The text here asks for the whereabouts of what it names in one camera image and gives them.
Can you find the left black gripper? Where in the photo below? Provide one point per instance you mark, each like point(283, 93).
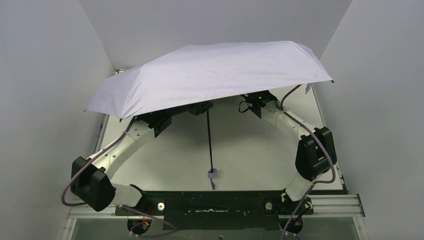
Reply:
point(200, 108)

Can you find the black and lavender folding umbrella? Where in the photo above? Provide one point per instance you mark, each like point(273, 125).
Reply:
point(248, 153)

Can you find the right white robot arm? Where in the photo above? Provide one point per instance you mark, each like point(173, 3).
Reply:
point(316, 158)

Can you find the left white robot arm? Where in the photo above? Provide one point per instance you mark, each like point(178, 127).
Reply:
point(91, 177)

